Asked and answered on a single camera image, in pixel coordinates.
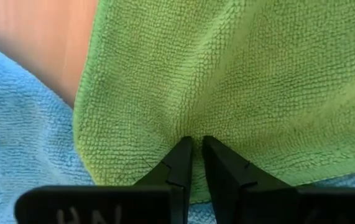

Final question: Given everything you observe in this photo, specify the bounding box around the green microfiber towel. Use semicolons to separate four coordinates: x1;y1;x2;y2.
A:
73;0;355;205

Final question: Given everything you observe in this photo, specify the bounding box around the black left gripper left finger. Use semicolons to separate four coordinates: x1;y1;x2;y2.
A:
14;136;194;224

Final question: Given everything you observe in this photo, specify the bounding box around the blue microfiber towel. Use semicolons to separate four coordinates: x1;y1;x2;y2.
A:
0;37;355;224

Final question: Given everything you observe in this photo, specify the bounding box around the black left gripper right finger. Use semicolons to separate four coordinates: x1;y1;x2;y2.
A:
201;135;355;224

